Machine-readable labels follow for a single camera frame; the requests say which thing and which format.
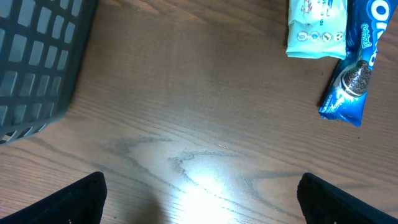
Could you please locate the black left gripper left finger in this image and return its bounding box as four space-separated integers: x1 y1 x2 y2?
1 172 107 224

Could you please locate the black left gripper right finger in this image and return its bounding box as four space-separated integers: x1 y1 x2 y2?
297 172 397 224

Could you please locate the blue Oreo cookie pack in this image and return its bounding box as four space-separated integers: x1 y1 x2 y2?
318 0 397 127

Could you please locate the grey plastic shopping basket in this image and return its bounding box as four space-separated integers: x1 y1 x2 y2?
1 0 98 145

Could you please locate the mint green snack pack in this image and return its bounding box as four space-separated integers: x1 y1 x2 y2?
286 0 348 59

